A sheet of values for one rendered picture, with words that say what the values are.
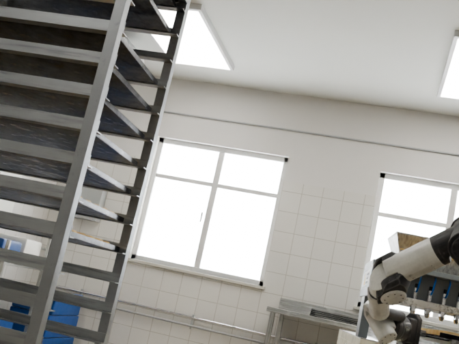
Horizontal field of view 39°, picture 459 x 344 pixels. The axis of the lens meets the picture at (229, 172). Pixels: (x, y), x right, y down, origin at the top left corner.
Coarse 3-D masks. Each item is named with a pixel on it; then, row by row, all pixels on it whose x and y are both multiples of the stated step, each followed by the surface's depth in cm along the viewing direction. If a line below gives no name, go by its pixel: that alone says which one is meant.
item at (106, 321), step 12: (180, 12) 212; (180, 24) 211; (180, 36) 211; (168, 48) 209; (168, 72) 208; (168, 84) 208; (156, 96) 206; (156, 120) 204; (156, 132) 205; (144, 144) 203; (144, 156) 202; (144, 180) 201; (132, 204) 200; (132, 228) 198; (120, 240) 198; (132, 240) 200; (120, 264) 196; (120, 276) 195; (108, 288) 195; (120, 288) 197; (108, 300) 194; (108, 324) 192; (108, 336) 194
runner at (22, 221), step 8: (0, 216) 160; (8, 216) 160; (16, 216) 159; (24, 216) 159; (8, 224) 159; (16, 224) 159; (24, 224) 159; (32, 224) 158; (40, 224) 158; (48, 224) 158; (48, 232) 157
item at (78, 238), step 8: (0, 224) 179; (32, 232) 188; (40, 232) 174; (72, 232) 162; (72, 240) 183; (80, 240) 170; (88, 240) 172; (96, 240) 178; (104, 248) 195; (112, 248) 190
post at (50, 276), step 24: (120, 0) 165; (120, 24) 164; (96, 72) 161; (96, 96) 160; (96, 120) 160; (72, 168) 157; (72, 192) 155; (72, 216) 156; (48, 264) 152; (48, 288) 151; (48, 312) 152
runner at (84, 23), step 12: (0, 12) 174; (12, 12) 173; (24, 12) 172; (36, 12) 172; (48, 12) 171; (36, 24) 173; (48, 24) 171; (60, 24) 170; (72, 24) 169; (84, 24) 168; (96, 24) 168; (108, 24) 167
